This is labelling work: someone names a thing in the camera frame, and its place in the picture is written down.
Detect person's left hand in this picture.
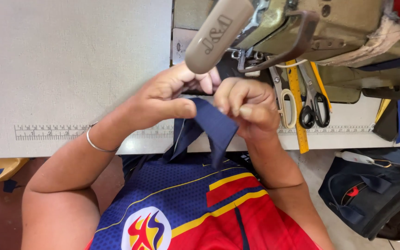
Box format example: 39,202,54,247
118,63,222,135

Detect person's right hand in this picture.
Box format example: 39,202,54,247
213,77,281,140

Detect navy blue fabric piece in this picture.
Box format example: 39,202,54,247
163,97,239,169

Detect yellow ruler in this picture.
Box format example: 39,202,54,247
285,59,309,154

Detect silver bangle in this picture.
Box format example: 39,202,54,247
86,121,121,153

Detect beige sewing machine lamp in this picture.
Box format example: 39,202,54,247
185,0,255,75

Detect white plastic bottle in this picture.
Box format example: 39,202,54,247
334,151,375,165

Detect olive green sewing machine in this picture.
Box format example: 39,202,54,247
171,0,400,105

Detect printed ruler strip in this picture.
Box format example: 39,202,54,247
14,124,376,141

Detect blue red yellow jersey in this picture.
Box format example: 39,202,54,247
85,152,323,250

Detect dark fabric piece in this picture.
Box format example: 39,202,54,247
372,99,399,142

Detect black bag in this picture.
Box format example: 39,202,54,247
318,147,400,241

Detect metal key clip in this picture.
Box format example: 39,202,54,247
372,159,400,173

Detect beige handled scissors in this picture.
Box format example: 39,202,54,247
268,65,297,129

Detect black handled scissors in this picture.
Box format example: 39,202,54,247
297,62,331,130

